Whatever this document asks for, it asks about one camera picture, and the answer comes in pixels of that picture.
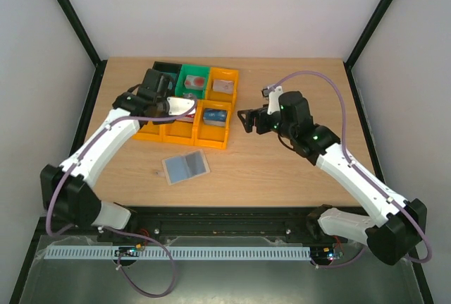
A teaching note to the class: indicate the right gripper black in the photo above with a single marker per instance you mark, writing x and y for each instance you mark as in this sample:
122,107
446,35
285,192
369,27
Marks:
256,121

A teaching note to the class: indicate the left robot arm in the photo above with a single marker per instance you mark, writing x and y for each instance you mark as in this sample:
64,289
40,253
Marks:
68,189

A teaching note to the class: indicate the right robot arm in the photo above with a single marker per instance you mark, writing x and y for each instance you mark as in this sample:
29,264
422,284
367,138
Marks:
392,225

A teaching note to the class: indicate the blue card stack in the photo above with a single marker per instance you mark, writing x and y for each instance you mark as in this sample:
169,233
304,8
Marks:
215,117

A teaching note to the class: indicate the white pink card stack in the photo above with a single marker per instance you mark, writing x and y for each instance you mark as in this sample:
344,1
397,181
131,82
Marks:
223,86

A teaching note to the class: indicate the white red card stack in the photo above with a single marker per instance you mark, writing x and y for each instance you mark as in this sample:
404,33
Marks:
194,82

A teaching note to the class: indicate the yellow bin front right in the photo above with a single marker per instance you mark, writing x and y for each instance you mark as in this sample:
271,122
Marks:
212,136

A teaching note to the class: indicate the yellow bin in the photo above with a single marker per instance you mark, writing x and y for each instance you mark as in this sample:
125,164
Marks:
179,132
212,136
150,132
222,74

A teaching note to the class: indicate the yellow bin back right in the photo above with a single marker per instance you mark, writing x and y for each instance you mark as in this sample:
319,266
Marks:
222,74

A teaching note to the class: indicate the yellow bin front middle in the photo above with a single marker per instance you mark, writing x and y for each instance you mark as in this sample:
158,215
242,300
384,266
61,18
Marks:
179,132

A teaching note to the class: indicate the green storage bin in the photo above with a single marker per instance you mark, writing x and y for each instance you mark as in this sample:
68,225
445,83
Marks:
181,90

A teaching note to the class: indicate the black storage bin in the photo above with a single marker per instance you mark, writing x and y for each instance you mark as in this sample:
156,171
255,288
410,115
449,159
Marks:
172,69

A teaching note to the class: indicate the yellow bin front left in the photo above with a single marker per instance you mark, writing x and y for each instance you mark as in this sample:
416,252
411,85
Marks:
150,132

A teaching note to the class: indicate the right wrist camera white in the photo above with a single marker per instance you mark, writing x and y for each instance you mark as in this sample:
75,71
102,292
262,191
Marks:
272,94

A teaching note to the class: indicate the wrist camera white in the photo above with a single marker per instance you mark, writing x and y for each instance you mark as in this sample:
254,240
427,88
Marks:
186,105
272,94

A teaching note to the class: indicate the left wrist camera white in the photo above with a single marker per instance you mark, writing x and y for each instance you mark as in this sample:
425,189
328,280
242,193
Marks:
186,105

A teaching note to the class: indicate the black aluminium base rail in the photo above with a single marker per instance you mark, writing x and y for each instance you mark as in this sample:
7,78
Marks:
290,224

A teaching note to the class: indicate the black frame post left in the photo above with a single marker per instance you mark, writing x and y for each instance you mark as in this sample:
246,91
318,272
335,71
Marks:
81,33

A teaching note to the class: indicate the black frame post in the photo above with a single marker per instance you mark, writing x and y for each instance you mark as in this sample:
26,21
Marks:
81,33
368,31

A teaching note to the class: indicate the white slotted cable duct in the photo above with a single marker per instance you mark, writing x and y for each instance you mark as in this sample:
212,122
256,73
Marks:
90,252

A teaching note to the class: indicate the black frame post right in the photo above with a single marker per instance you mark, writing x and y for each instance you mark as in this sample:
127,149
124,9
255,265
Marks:
368,31

